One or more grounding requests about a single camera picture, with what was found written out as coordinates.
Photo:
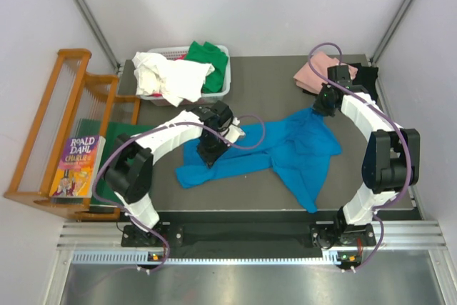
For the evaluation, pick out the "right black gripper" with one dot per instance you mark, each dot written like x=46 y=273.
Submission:
x=318 y=107

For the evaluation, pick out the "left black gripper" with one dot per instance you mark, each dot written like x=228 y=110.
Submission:
x=208 y=155

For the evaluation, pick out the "blue t-shirt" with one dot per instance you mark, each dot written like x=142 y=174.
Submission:
x=298 y=149

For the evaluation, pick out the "white t-shirt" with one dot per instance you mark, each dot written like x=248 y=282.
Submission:
x=197 y=73

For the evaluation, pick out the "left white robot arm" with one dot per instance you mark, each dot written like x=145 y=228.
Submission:
x=129 y=174

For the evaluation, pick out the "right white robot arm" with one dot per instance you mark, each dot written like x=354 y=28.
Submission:
x=392 y=157

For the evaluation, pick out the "pink folded t-shirt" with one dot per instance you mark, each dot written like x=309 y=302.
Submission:
x=306 y=79

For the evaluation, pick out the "black folded t-shirt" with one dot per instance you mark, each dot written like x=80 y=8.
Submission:
x=366 y=77

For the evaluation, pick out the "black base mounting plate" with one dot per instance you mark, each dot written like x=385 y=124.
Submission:
x=304 y=234

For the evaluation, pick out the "white plastic laundry basket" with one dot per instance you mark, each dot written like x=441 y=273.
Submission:
x=178 y=53

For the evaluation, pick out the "Roald Dahl book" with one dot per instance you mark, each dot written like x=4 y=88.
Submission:
x=78 y=167

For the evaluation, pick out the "wooden book rack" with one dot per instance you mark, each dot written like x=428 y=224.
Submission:
x=72 y=94

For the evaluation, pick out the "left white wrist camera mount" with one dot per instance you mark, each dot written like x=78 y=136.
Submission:
x=233 y=132

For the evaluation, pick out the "right aluminium frame post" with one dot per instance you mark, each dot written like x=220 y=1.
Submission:
x=392 y=28

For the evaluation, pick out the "aluminium frame post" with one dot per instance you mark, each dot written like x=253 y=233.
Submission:
x=98 y=34
x=392 y=28

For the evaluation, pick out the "left aluminium frame post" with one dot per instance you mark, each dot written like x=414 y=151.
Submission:
x=98 y=34

